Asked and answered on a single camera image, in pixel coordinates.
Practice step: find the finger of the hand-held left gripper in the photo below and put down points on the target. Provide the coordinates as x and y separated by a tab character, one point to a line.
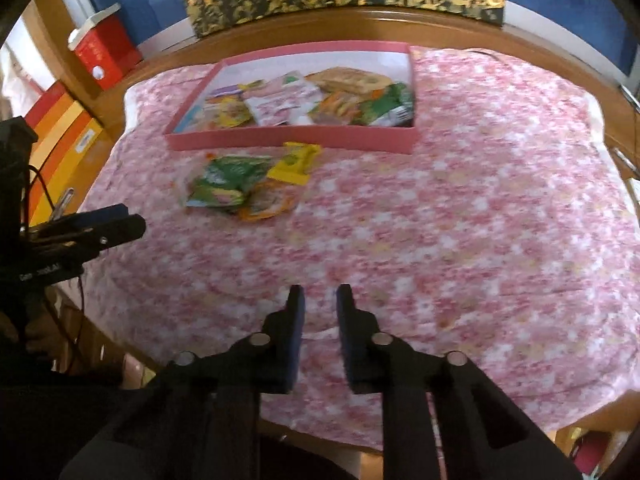
100	215
110	235

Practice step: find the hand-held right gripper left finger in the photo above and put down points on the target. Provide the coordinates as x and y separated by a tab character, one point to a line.
295	340

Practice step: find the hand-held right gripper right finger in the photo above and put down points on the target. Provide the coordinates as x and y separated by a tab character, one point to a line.
350	345

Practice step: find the green snack packet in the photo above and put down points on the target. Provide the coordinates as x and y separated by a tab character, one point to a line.
387	107
232	170
210	196

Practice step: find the blue white snack packet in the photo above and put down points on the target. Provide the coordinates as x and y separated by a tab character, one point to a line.
196	121

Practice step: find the orange clear snack packet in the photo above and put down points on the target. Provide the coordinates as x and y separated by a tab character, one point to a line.
267	202

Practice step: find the yellow snack packet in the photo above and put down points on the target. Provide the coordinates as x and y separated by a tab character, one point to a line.
295	162
230	112

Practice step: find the purple white snack pack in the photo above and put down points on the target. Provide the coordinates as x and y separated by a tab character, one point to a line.
225	92

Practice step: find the pink shallow tray box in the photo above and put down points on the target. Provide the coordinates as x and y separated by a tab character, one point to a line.
325	138

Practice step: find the white pink snack packet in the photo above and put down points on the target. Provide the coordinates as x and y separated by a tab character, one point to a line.
285	102

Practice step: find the beige snack packet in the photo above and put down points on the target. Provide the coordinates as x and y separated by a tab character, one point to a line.
350	80

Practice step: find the metal spring clip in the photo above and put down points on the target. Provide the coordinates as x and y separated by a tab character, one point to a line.
62	202

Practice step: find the orange striped box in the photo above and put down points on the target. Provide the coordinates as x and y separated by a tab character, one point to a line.
60	130

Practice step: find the red box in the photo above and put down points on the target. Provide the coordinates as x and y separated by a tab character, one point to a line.
107	52

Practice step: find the pink floral tablecloth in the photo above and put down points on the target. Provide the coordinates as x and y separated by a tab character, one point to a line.
450	210

